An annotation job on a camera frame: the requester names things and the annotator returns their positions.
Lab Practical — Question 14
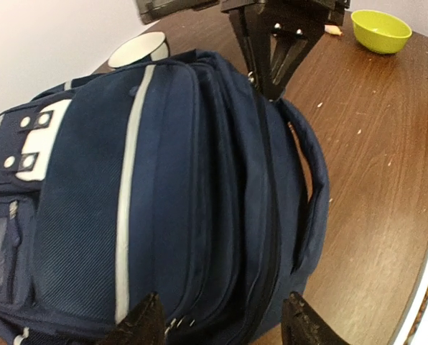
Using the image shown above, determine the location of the white and navy bowl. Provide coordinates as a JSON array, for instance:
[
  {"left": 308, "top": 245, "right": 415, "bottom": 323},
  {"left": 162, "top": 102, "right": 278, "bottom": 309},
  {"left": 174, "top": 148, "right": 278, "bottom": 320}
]
[{"left": 107, "top": 32, "right": 170, "bottom": 69}]

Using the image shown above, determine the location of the navy blue student backpack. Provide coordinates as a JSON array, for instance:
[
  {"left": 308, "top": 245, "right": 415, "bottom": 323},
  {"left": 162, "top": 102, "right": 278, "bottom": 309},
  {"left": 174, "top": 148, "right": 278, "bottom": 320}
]
[{"left": 0, "top": 51, "right": 330, "bottom": 344}]

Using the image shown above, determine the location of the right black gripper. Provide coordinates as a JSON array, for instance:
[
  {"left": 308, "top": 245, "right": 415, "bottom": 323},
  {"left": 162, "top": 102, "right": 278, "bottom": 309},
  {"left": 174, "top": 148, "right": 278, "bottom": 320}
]
[{"left": 220, "top": 0, "right": 350, "bottom": 100}]

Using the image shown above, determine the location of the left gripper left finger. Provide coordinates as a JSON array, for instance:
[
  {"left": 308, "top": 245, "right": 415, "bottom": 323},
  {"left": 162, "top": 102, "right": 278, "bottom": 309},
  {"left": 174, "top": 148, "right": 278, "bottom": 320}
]
[{"left": 98, "top": 293, "right": 166, "bottom": 345}]

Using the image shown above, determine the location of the lime green bowl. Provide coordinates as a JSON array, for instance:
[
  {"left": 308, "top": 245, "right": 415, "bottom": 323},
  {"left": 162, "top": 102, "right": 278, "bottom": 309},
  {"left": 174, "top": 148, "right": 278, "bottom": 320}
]
[{"left": 350, "top": 10, "right": 412, "bottom": 55}]

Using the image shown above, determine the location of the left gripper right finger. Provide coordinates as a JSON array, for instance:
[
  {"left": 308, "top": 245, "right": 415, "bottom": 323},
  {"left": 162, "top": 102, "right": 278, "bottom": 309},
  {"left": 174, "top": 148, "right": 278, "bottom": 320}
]
[{"left": 281, "top": 292, "right": 349, "bottom": 345}]

